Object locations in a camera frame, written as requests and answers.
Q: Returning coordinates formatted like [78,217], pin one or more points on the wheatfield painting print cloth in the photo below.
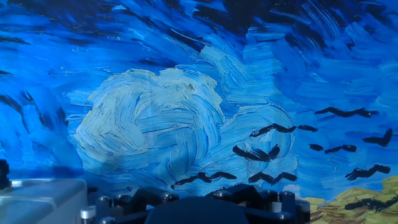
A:
[186,93]

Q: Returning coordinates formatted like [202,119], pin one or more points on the white plastic drawer cabinet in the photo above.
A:
[40,205]

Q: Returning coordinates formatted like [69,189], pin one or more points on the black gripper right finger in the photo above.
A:
[248,194]

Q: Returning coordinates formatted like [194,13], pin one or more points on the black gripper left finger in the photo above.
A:
[155,197]

